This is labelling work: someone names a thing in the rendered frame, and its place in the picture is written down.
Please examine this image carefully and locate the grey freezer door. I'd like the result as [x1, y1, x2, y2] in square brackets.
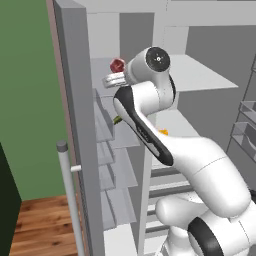
[53, 0, 117, 256]

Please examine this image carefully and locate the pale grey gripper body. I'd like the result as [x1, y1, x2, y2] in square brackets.
[102, 72, 128, 89]

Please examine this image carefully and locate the grey freezer door handle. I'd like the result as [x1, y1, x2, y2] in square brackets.
[55, 140, 86, 256]

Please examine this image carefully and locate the clear freezer door bin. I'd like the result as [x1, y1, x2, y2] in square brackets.
[100, 189, 118, 231]
[98, 164, 117, 192]
[94, 87, 116, 144]
[96, 141, 116, 167]

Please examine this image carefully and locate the clear fridge door bin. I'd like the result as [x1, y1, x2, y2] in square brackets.
[231, 121, 256, 155]
[238, 100, 256, 126]

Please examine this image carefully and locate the white fridge shelf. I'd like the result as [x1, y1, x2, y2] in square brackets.
[153, 109, 202, 139]
[168, 54, 240, 93]

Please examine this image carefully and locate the red raw steak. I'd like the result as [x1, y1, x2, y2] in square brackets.
[109, 58, 126, 74]

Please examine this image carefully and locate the grey fridge door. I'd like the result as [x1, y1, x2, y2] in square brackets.
[226, 53, 256, 188]

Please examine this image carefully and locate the grey fridge freezer cabinet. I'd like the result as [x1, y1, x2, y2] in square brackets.
[73, 0, 256, 256]

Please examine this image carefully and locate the dark green cabinet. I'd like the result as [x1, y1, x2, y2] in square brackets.
[0, 142, 23, 256]

